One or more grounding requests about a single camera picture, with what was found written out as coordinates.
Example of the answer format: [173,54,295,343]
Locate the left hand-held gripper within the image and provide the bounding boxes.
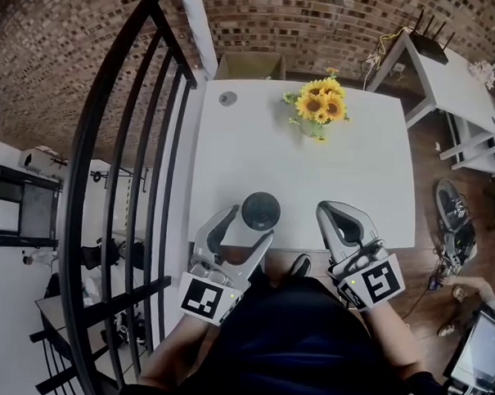
[178,201,277,329]

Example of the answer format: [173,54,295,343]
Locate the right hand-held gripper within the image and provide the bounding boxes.
[311,199,410,314]

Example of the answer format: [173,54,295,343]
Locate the black round ball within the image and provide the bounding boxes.
[241,191,282,232]

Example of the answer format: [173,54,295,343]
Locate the person's right forearm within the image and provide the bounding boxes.
[358,299,428,381]

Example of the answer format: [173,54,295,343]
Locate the person's left forearm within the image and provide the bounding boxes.
[138,310,223,393]

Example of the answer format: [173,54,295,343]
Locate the person's right hand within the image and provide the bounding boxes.
[328,239,389,288]

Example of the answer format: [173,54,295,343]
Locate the person's left hand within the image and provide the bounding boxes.
[188,255,245,288]

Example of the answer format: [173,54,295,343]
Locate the person's dark shoe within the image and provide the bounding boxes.
[288,253,313,278]

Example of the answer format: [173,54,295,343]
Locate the black office chair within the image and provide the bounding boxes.
[79,236,148,273]

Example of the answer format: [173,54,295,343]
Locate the person's blue clothing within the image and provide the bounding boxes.
[118,264,453,395]

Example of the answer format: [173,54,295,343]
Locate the sunflowers in white pot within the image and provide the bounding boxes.
[281,65,354,145]

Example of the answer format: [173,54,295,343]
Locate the black metal railing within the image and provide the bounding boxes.
[25,0,202,395]

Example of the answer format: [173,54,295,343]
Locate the cardboard box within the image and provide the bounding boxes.
[214,51,287,83]

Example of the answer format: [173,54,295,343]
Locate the black framed tablet screen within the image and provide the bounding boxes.
[442,303,495,388]

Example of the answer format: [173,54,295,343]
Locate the white side table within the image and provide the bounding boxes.
[361,28,495,176]

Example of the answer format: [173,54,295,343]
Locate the grey desk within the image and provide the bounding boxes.
[30,289,117,372]

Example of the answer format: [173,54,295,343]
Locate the black framed glass door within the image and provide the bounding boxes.
[0,159,65,251]

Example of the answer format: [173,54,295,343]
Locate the black router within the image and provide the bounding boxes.
[411,7,457,66]

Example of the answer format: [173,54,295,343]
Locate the white fluffy ornament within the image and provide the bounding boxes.
[467,58,495,90]

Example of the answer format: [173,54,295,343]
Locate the white box with black mark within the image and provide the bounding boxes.
[18,147,50,172]

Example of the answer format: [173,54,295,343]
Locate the white pipe column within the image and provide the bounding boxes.
[173,0,220,80]

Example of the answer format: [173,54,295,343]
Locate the grey device with cables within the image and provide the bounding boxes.
[425,177,483,294]

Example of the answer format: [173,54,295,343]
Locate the yellow cable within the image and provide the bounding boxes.
[376,25,416,57]

